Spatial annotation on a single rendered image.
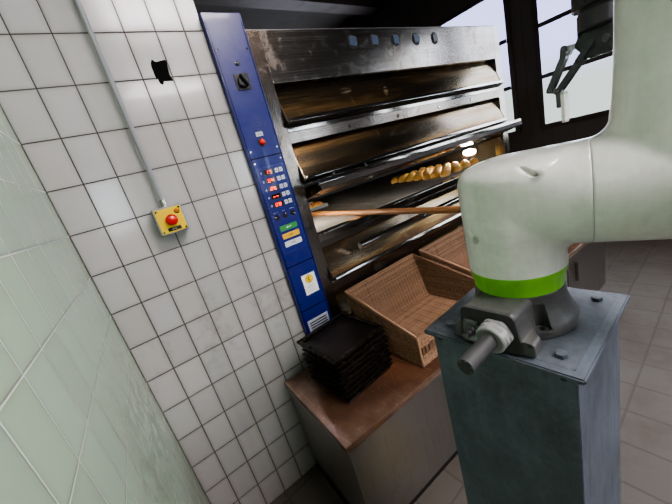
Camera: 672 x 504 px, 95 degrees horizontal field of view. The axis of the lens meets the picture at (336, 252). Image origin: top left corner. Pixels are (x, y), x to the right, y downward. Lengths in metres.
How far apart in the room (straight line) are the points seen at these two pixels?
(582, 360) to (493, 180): 0.25
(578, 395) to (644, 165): 0.27
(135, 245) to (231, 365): 0.64
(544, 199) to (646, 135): 0.10
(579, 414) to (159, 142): 1.36
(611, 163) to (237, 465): 1.72
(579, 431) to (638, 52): 0.43
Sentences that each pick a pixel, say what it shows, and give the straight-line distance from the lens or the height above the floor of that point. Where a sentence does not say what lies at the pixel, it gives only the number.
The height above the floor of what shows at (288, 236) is 1.24.
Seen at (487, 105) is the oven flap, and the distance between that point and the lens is 2.75.
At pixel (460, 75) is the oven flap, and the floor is 1.82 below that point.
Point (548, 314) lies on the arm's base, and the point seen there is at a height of 1.23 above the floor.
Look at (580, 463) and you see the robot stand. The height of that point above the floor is 1.05.
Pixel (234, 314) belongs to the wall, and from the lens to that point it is 1.45.
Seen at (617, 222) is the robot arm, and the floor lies 1.36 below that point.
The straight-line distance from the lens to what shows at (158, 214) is 1.27.
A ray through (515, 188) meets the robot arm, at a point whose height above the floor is 1.41.
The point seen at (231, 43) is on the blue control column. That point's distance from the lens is 1.53.
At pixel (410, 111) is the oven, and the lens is 2.05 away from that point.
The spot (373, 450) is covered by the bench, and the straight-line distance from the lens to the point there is 1.36.
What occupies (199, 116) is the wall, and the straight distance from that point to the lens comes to 1.42.
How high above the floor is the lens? 1.50
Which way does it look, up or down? 16 degrees down
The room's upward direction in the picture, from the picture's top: 16 degrees counter-clockwise
